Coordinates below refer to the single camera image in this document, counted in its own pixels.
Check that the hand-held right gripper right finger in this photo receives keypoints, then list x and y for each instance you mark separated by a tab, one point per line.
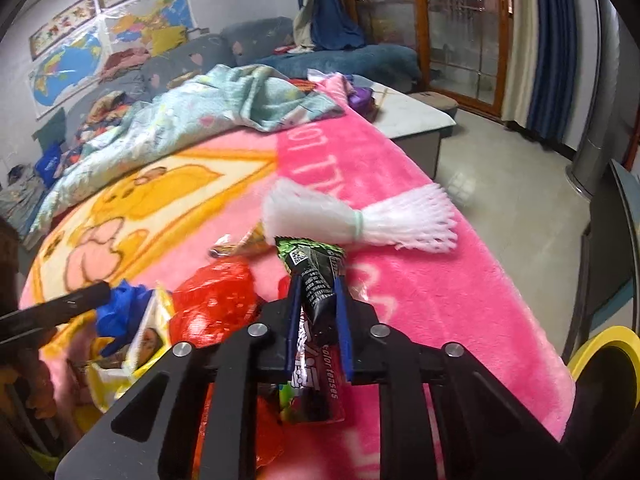
343	325

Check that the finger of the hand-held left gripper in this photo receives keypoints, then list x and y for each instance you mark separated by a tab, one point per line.
65	307

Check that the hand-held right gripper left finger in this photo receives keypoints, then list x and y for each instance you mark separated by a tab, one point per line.
292	325

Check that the black snack wrapper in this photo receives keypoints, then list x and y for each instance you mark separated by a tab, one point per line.
315	285

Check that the blue plastic bag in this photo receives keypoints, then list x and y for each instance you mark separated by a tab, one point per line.
120	310

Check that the red plastic bag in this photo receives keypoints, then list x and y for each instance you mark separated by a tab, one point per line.
215	305

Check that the yellow-rimmed trash bin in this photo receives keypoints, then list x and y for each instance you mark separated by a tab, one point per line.
600	345

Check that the yellow snack packet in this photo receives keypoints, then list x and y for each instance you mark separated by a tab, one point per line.
145	345

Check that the pink printed blanket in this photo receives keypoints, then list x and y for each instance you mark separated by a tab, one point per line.
425	285

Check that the small colourful candy wrapper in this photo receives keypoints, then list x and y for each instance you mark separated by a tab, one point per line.
235	245

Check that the white foam fruit net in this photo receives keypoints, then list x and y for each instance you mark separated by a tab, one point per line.
310	215

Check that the denim jacket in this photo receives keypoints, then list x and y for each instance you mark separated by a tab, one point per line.
20	200

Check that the blue tote bag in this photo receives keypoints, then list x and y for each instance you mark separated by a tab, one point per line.
50	165

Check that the light blue printed quilt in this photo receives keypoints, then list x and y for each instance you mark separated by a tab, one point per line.
175	120

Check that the white coffee table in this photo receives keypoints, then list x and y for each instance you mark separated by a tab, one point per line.
415	115

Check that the purple bag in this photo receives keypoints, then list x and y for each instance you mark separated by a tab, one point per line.
361	97

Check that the world map poster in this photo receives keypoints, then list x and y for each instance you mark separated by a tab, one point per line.
65	67

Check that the grey round stool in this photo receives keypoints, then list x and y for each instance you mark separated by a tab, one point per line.
432	99

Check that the dark blue plush blanket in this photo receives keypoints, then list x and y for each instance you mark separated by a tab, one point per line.
360	62

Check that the grey sofa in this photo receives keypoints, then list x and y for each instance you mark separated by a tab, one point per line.
200	57

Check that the dark grey cabinet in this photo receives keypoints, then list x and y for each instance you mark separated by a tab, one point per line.
617	240

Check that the wooden glass door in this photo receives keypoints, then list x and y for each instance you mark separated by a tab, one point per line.
422	35

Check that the country map poster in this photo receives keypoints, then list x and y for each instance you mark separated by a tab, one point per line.
150	17

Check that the hanging blue cloth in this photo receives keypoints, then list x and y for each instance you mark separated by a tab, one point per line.
330	10

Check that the beige window curtain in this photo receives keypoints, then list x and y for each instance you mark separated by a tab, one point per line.
517	45

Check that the grey tower air conditioner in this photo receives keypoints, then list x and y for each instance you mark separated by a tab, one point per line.
600	110

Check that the blue window curtain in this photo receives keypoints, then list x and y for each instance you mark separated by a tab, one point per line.
550	50

